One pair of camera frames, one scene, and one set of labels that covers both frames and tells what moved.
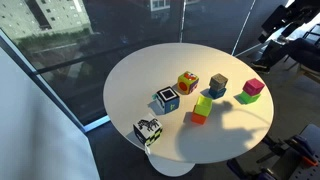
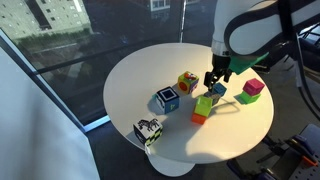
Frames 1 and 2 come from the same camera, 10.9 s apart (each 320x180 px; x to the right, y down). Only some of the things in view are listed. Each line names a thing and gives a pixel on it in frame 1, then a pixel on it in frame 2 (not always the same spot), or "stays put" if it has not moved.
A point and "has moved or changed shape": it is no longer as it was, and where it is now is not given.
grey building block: [218, 81] has moved or changed shape
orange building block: [198, 119] stays put
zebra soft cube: [148, 130] stays put
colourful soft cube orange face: [187, 83] stays put
